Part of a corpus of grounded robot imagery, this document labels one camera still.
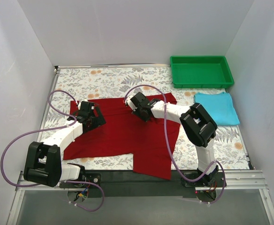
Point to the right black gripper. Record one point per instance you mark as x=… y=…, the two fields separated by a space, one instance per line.
x=138 y=101

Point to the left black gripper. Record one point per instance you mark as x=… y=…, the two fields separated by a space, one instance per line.
x=95 y=116

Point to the red t-shirt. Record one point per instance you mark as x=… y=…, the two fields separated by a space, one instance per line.
x=125 y=133

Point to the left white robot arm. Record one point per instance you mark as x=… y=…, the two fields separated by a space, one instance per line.
x=43 y=162

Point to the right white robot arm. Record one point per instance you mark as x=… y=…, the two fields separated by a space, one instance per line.
x=198 y=125

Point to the green plastic tray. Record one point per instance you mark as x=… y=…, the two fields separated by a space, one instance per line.
x=201 y=72

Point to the folded turquoise t-shirt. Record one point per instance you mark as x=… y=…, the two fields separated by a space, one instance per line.
x=220 y=108

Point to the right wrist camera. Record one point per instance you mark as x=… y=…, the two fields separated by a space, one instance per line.
x=128 y=102

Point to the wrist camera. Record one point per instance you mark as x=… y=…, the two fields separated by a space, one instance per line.
x=128 y=102
x=80 y=105

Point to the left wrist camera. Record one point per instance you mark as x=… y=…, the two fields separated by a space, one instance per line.
x=80 y=105

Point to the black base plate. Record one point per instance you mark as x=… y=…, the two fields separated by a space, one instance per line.
x=117 y=183

